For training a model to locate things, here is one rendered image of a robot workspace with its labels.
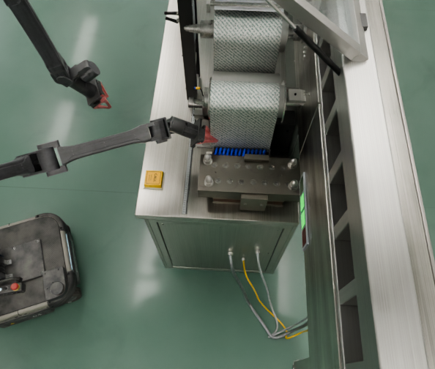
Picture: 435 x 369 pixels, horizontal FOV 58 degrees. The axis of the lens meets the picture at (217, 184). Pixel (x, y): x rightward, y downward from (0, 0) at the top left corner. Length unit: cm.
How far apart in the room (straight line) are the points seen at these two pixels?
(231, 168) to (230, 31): 50
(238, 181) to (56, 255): 125
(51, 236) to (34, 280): 26
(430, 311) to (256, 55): 100
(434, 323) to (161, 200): 105
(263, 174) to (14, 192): 189
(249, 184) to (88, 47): 237
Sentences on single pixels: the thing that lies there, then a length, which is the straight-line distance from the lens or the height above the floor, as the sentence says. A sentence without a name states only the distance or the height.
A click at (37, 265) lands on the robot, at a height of 26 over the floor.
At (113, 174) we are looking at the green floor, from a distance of 277.
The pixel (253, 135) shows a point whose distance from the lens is 150.
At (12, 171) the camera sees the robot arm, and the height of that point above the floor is 129.
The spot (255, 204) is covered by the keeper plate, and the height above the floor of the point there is 97.
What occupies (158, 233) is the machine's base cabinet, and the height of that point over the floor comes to 69.
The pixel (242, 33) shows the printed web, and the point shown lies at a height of 138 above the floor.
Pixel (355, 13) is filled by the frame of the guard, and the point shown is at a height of 168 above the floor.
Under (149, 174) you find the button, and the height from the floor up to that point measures 92.
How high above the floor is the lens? 236
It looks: 63 degrees down
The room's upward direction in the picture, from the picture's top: straight up
